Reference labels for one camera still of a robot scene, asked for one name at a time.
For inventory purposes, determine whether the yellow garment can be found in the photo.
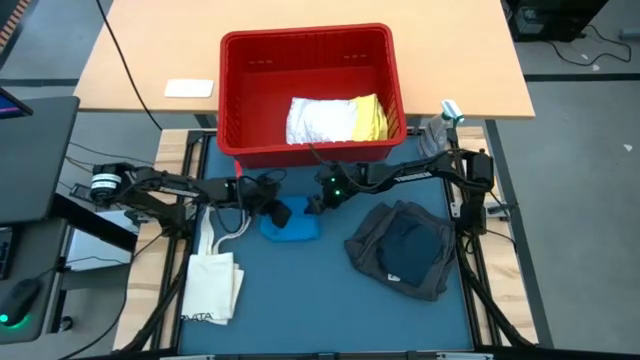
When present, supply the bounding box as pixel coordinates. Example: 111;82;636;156
349;93;389;143

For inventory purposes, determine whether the black floor cable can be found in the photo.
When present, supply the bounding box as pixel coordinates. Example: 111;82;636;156
547;23;632;67

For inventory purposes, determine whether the clear spray bottle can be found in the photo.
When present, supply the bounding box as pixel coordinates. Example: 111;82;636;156
417;98;466;159

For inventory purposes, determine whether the dark grey garment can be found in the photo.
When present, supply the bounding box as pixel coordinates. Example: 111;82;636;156
343;199;457;302

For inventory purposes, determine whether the dark grey side desk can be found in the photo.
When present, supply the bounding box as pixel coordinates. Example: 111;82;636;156
0;217;69;346

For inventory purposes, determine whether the blue table mat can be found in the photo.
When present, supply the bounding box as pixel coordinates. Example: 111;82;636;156
179;133;475;354

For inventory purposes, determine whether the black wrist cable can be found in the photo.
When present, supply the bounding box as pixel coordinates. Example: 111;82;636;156
306;143;334;170
212;168;288;235

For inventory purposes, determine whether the white canvas tote bag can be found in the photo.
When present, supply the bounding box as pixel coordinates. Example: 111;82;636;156
181;205;249;326

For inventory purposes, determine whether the long black cable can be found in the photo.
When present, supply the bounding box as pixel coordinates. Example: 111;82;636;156
94;0;164;132

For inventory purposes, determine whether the white garment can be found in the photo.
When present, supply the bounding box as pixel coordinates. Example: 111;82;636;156
285;96;360;146

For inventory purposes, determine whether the light wooden desk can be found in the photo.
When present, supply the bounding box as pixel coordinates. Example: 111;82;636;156
73;0;536;120

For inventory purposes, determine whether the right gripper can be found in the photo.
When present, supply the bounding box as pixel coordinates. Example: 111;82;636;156
307;167;374;216

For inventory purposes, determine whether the monitor with blue screen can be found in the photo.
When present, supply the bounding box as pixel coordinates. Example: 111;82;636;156
0;87;34;120

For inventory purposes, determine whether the red plastic laundry bin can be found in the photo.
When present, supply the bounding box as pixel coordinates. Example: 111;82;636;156
218;22;407;170

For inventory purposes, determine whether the black equipment case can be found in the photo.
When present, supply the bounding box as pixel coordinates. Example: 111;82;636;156
504;0;609;43

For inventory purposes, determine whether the dark grey flat panel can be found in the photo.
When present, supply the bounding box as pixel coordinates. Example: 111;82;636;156
0;95;81;225

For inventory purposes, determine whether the bright blue garment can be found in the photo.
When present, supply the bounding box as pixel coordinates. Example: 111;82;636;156
259;195;321;243

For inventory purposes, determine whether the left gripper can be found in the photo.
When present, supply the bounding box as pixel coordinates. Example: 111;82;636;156
235;174;293;230

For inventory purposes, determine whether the white rectangular card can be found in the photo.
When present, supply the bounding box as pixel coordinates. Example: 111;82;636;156
163;78;215;99

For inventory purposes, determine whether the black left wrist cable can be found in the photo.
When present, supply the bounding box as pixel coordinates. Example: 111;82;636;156
212;168;288;235

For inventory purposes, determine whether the black aluminium table frame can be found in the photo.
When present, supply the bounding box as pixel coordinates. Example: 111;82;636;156
117;127;541;360

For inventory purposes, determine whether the navy blue garment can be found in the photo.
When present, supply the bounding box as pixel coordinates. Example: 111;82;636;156
377;214;444;288

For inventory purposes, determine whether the black computer mouse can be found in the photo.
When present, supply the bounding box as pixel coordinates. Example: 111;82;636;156
0;277;42;329

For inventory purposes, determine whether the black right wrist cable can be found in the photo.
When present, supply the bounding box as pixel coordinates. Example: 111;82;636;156
306;143;334;170

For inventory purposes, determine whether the black power adapter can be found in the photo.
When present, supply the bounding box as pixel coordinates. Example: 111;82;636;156
69;183;96;202

